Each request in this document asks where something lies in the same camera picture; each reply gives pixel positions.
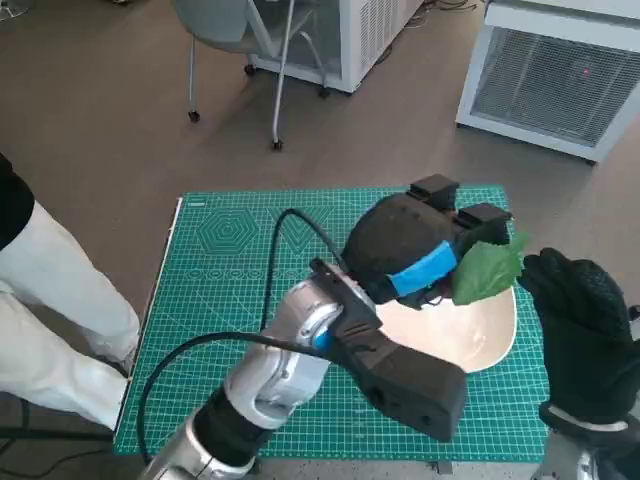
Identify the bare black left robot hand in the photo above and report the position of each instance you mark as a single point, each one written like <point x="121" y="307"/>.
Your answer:
<point x="400" y="235"/>

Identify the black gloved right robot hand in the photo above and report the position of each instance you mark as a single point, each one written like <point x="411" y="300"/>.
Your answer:
<point x="585" y="330"/>

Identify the red toy grapes with leaf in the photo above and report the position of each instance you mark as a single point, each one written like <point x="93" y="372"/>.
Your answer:
<point x="485" y="272"/>

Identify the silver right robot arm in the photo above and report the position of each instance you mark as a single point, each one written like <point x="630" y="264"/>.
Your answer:
<point x="605" y="450"/>

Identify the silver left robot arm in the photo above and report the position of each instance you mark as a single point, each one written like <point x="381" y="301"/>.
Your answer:
<point x="280" y="370"/>

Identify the white square plate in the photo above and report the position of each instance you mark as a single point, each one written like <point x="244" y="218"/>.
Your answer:
<point x="450" y="335"/>

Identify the green cutting mat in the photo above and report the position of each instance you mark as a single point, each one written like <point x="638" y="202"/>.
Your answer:
<point x="220" y="300"/>

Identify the white mesh cabinet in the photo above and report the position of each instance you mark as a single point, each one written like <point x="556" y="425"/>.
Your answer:
<point x="540" y="85"/>
<point x="360" y="35"/>

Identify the grey office chair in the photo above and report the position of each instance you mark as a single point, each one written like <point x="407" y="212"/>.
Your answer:
<point x="225" y="25"/>

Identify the person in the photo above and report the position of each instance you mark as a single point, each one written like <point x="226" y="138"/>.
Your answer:
<point x="50" y="310"/>

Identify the silver chair base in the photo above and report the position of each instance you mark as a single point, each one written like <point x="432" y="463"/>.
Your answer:
<point x="15" y="7"/>

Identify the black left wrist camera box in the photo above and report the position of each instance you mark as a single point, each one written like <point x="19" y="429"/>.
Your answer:
<point x="405" y="375"/>

